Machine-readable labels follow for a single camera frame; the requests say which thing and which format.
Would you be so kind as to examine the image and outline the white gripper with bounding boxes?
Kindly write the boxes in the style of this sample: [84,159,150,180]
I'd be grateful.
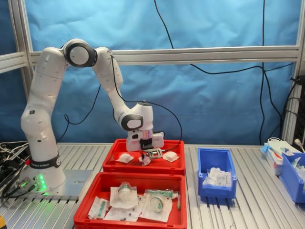
[125,129,165,165]

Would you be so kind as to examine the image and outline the white gauze bandage pack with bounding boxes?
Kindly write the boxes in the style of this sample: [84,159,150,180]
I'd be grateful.
[138,156,152,167]
[202,176,217,186]
[206,167,224,178]
[118,153,134,164]
[163,150,179,163]
[215,169,234,187]

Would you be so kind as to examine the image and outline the red plastic crate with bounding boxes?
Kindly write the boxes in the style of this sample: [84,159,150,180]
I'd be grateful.
[73,171,188,229]
[102,138,186,176]

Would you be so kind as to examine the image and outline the green tube in clear pouch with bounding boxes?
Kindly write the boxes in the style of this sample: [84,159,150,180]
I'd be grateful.
[144,188,173,198]

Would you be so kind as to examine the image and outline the breathing filter in clear pouch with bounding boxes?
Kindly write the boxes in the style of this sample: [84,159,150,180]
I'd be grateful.
[139,193,173,223]
[110,182,139,208]

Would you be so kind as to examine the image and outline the flat white paper pouch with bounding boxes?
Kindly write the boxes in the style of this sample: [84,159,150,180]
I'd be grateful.
[102,206,143,222]

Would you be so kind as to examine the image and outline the clear pouch with green needle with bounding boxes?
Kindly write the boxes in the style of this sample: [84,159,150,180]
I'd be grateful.
[96,198,111,220]

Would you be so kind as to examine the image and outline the blue plastic storage bin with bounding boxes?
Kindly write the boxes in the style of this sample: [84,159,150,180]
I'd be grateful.
[279,152,305,204]
[197,147,238,198]

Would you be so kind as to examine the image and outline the small clear syringe pouch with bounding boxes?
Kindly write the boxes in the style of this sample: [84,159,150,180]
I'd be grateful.
[87,196,102,219]

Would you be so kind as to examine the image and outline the white face mask carton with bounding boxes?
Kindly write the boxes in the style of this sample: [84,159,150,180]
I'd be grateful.
[265,149,285,177]

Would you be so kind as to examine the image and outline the blue backdrop cloth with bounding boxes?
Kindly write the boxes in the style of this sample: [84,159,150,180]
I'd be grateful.
[0,0,305,146]

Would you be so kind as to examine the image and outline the white power plug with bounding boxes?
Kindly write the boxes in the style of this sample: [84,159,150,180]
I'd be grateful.
[294,138,305,153]

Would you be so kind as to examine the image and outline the white packs in bin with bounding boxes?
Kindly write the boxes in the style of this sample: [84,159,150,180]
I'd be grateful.
[289,157,305,179]

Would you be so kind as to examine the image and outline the black equipment rack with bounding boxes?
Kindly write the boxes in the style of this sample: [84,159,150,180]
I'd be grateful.
[294,75,305,145]

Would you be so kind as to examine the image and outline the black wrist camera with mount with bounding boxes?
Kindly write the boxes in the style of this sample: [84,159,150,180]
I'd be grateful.
[140,138,164,160]

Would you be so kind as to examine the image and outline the black camera cable on arm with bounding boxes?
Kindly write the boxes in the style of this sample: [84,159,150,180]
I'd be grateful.
[56,49,183,153]

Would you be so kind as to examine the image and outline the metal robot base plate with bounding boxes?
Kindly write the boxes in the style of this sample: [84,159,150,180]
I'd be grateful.
[51,169,93,201]

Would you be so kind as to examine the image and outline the black base connector cable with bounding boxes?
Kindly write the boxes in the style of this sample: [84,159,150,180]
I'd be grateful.
[0,180,31,198]
[2,185,38,200]

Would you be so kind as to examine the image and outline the white cable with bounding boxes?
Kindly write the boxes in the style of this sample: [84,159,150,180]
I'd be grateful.
[0,142,28,158]

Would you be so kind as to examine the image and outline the black hanging cable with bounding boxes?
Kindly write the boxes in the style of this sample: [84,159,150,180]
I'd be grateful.
[153,0,294,74]

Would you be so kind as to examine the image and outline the aluminium horizontal frame rail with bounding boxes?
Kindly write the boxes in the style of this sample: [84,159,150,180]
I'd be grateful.
[28,44,301,67]

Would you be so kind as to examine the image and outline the aluminium side frame rail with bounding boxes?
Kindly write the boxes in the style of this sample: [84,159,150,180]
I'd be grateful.
[0,52,26,73]

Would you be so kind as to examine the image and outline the black vertical cable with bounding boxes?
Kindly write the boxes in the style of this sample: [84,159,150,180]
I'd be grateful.
[259,0,284,145]

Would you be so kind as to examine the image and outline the aluminium frame post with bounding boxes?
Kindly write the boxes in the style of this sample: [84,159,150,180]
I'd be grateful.
[9,0,36,103]
[282,0,305,145]

